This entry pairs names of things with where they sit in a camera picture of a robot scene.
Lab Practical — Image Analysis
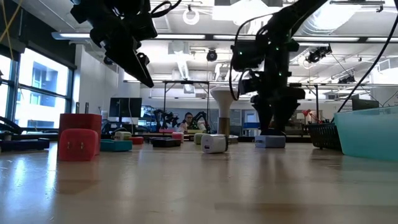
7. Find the lavender charger cube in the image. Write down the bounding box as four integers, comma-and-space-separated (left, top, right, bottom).
254, 134, 286, 149

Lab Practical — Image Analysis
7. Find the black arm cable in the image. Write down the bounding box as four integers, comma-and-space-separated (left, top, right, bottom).
336, 14, 398, 114
150, 0, 183, 18

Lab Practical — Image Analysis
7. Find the white hanging ring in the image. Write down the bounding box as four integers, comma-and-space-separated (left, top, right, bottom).
182, 7, 201, 26

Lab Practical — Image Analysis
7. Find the white charger cube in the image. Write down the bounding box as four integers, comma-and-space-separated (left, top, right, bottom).
200, 134, 229, 154

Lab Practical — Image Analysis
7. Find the long ceiling light bar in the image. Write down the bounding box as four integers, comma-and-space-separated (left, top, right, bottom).
51, 30, 398, 44

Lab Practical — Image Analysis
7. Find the teal charger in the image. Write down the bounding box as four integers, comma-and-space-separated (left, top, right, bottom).
99, 139, 134, 153

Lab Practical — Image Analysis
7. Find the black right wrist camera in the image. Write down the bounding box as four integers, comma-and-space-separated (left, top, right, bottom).
238, 70, 265, 95

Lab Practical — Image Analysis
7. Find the coral pink charger cube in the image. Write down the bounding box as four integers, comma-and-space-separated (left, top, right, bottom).
58, 128, 100, 162

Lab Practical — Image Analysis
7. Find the white ceiling air unit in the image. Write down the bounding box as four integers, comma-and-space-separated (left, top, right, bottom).
212, 0, 284, 26

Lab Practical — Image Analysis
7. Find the black mesh basket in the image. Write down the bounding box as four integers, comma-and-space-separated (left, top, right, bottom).
307, 122, 343, 152

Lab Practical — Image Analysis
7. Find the black hanging ceiling device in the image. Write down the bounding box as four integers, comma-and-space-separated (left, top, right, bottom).
305, 45, 333, 64
338, 74, 357, 85

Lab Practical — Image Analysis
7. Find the teal translucent plastic bin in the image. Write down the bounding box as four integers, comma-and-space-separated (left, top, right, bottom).
333, 105, 398, 162

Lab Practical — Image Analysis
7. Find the dark monitor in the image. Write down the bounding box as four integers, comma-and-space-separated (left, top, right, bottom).
351, 98, 380, 111

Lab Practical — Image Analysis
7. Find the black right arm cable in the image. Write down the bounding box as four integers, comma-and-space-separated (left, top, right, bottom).
336, 14, 398, 114

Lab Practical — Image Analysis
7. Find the yellow cable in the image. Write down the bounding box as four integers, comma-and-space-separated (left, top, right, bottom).
0, 0, 23, 60

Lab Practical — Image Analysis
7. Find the white mushroom lamp brass base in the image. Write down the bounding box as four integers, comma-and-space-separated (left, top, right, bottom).
210, 86, 239, 144

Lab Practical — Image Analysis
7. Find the black aluminium table frame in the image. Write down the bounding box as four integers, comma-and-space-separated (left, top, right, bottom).
0, 130, 312, 153

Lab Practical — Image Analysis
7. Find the pale cream charger cube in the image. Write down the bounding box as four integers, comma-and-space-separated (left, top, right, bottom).
114, 131, 133, 141

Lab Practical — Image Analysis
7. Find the black rig frame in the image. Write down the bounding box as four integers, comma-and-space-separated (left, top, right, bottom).
162, 80, 211, 133
287, 82, 320, 124

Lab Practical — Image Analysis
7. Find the person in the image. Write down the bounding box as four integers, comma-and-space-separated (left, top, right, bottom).
177, 111, 208, 133

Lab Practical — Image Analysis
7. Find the dark red tall charger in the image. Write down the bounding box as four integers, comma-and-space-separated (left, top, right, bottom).
58, 101, 103, 156

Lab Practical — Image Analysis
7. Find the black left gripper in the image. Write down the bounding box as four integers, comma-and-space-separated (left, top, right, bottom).
90, 12, 158, 88

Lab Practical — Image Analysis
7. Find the black desk monitor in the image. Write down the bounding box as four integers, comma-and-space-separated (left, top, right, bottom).
108, 97, 143, 119

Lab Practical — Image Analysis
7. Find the silver ventilation duct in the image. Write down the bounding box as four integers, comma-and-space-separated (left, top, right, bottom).
298, 2, 349, 35

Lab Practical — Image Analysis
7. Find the large window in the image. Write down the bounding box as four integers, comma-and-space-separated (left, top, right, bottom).
0, 48, 75, 130

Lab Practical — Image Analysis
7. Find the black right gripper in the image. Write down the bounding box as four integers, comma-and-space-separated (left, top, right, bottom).
250, 86, 307, 134

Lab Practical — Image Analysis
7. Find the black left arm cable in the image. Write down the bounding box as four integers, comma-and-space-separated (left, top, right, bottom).
150, 0, 183, 18

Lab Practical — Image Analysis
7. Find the red desk lamp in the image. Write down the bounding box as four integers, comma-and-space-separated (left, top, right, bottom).
302, 108, 324, 124

